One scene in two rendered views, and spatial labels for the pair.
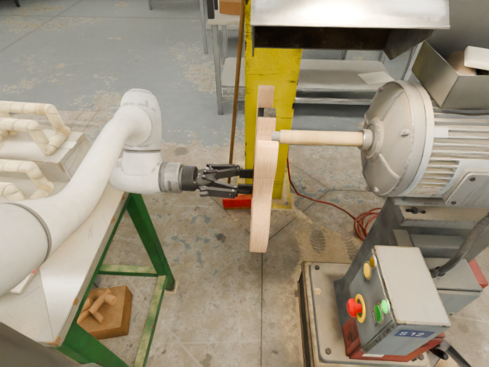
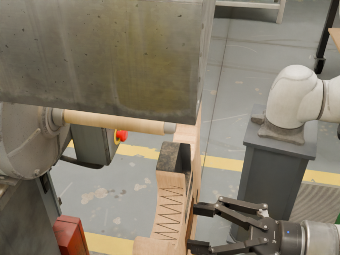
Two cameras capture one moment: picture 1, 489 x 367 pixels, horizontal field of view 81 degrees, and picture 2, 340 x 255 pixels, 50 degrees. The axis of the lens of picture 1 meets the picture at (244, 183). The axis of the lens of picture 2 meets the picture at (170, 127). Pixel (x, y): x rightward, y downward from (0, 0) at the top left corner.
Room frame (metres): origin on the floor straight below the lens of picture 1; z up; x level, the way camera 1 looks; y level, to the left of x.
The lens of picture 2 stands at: (1.01, 0.00, 1.65)
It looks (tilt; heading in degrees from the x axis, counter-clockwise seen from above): 39 degrees down; 188
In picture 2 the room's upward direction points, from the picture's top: straight up
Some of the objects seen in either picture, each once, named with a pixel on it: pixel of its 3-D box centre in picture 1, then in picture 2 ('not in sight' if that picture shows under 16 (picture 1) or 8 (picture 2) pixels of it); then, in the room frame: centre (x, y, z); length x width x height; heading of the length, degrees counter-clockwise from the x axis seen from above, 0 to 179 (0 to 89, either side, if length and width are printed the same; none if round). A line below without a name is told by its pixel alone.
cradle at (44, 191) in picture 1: (38, 196); not in sight; (0.53, 0.58, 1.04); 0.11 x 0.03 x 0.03; 174
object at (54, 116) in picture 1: (57, 123); not in sight; (0.73, 0.56, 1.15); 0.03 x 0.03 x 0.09
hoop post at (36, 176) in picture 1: (38, 179); not in sight; (0.57, 0.58, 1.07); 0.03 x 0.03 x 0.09
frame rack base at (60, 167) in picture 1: (44, 164); not in sight; (0.69, 0.65, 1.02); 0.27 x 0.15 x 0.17; 84
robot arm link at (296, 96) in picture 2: not in sight; (293, 94); (-0.20, 0.30, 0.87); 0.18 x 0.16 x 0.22; 88
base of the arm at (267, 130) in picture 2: not in sight; (278, 121); (-0.20, 0.27, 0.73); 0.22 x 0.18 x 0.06; 79
